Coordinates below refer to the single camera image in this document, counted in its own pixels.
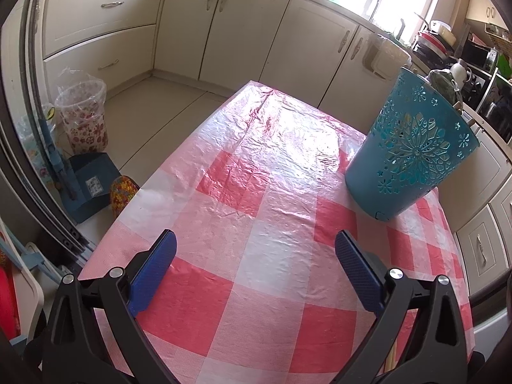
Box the metal kitchen shelf rack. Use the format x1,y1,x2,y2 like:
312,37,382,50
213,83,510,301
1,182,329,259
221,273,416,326
460,34,512,145

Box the cream drawer base cabinet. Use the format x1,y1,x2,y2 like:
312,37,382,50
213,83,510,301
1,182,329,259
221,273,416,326
42,0,167,97

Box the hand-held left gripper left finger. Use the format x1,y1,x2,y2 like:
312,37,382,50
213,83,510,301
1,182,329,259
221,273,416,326
42,230,177,384

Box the cream double-door base cabinet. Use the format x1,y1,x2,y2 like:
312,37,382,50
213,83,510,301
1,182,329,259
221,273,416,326
154,0,293,85
260,0,401,109

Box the cream corner base cabinet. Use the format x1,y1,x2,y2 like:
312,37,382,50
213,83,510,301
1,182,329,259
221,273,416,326
440,126,512,233

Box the teal perforated utensil holder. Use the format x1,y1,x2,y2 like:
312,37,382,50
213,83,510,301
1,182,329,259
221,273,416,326
345,67,481,222

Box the dark sliding door frame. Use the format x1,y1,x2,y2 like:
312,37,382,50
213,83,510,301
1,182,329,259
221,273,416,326
0,0,97,273

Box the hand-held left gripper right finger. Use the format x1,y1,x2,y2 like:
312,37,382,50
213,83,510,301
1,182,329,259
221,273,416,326
335,230,469,384

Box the white door-hung bin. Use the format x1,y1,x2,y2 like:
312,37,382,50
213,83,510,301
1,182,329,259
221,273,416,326
362,34,413,81

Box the cream small-drawer base cabinet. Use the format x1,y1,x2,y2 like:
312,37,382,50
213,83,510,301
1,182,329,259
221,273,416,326
456,192,512,293

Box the wire hanging basket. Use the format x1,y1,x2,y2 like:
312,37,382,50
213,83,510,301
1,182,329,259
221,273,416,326
485,23,512,49

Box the floral waste bin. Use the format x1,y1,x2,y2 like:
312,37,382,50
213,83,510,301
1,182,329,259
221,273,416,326
54,70,109,156

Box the bag of green vegetables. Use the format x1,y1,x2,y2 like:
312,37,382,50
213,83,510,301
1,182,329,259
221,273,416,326
428,68,463,107

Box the cream wall cabinets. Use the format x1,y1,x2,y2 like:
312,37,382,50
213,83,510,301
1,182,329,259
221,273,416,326
466,0,512,28

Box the blue dustpan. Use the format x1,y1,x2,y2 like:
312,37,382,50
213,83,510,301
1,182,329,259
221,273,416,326
38,108,117,225

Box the white plastic board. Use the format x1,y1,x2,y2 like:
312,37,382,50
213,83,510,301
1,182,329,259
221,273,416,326
0,224,45,345

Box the white thermos jug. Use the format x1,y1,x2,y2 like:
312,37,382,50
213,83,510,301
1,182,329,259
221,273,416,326
452,59,469,85

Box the black appliance box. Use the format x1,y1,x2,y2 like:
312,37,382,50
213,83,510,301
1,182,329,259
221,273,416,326
462,39,497,65

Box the pink checked tablecloth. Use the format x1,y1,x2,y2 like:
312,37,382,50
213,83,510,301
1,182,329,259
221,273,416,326
78,80,476,384

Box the red cloth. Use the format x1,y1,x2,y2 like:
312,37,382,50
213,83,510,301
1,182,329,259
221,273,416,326
0,267,19,341

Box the stack of dishes and containers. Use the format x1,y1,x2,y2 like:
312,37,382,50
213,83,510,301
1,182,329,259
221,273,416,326
413,20,457,61

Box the clear printed plastic bag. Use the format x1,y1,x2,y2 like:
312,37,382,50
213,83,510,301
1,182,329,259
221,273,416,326
16,106,54,187

